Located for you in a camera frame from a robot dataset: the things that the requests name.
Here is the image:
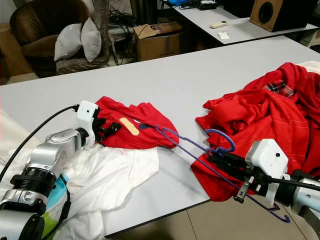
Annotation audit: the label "cardboard box marked 5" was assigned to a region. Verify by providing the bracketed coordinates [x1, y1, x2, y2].
[133, 21, 183, 62]

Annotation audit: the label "brown armchair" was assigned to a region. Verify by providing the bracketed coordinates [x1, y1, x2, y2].
[9, 0, 113, 77]

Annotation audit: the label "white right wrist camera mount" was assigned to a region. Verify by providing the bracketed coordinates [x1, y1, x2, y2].
[245, 138, 290, 182]

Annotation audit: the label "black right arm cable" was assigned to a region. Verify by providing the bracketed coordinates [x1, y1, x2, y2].
[267, 176, 320, 192]

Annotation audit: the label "grey pillow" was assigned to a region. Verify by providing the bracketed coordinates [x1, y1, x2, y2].
[80, 17, 103, 63]
[54, 24, 84, 62]

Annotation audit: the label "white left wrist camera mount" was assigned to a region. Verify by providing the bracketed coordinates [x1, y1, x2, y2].
[76, 100, 100, 146]

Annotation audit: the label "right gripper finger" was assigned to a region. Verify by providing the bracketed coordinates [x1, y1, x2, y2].
[218, 152, 255, 170]
[207, 154, 248, 180]

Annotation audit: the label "white desk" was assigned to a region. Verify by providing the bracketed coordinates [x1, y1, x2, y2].
[172, 0, 320, 46]

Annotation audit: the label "purple wire hanger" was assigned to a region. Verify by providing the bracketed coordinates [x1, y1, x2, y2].
[154, 125, 292, 224]

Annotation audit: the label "red garment with plaid tag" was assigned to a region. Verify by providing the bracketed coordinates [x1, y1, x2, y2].
[190, 61, 320, 202]

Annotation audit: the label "brown wooden box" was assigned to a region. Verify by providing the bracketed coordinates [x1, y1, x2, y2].
[0, 22, 33, 77]

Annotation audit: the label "grey plaid throw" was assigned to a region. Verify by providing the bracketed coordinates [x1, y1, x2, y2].
[56, 0, 113, 76]

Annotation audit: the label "white garment green blue patches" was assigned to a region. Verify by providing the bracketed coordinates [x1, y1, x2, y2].
[47, 172, 73, 240]

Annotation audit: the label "flat black device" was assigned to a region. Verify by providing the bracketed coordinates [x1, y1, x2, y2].
[197, 0, 220, 11]

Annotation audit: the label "black cable tangle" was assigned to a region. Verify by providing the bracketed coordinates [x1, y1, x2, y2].
[109, 11, 141, 37]

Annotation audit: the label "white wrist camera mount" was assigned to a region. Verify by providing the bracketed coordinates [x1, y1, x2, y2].
[245, 138, 290, 182]
[76, 100, 100, 146]

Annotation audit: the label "wooden speaker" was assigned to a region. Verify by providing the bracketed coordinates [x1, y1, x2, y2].
[250, 0, 312, 33]

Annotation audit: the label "white work table black legs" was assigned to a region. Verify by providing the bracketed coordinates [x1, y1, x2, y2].
[0, 34, 320, 238]

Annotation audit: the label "white remote control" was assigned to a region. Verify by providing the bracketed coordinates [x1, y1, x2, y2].
[210, 20, 230, 29]

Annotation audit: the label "white t-shirt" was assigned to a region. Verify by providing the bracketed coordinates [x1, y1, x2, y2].
[52, 144, 160, 240]

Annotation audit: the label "red t-shirt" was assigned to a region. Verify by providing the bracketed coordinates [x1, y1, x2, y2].
[94, 96, 178, 150]

